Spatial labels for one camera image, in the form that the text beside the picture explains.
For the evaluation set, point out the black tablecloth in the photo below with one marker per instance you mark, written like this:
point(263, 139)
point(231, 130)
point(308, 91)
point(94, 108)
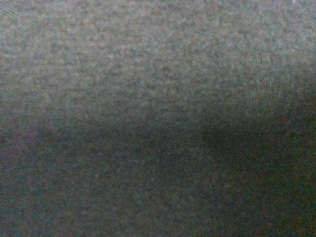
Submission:
point(157, 118)

